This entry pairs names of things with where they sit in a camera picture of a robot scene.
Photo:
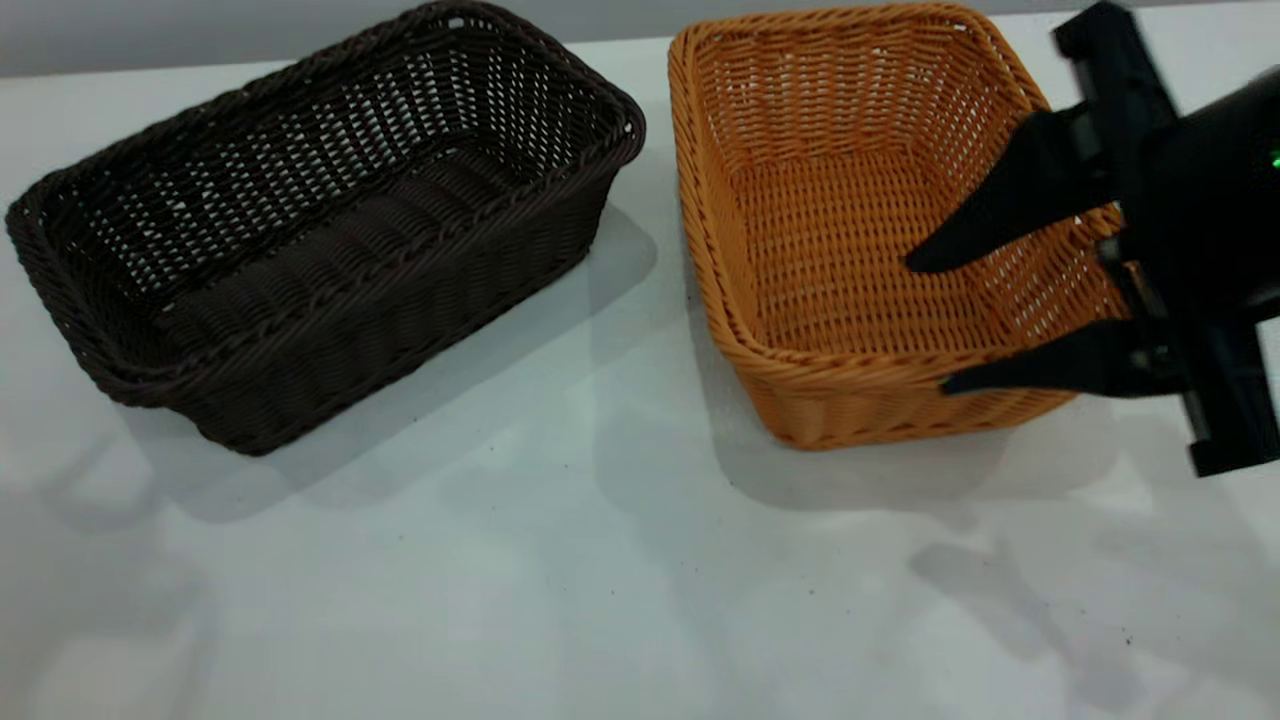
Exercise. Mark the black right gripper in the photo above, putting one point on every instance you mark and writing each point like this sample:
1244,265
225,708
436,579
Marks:
1210,220

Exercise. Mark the orange woven wicker basket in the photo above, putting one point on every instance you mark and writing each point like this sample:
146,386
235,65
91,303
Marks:
820,250

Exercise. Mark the black woven wicker basket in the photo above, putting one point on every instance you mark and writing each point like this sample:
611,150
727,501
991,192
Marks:
420,300

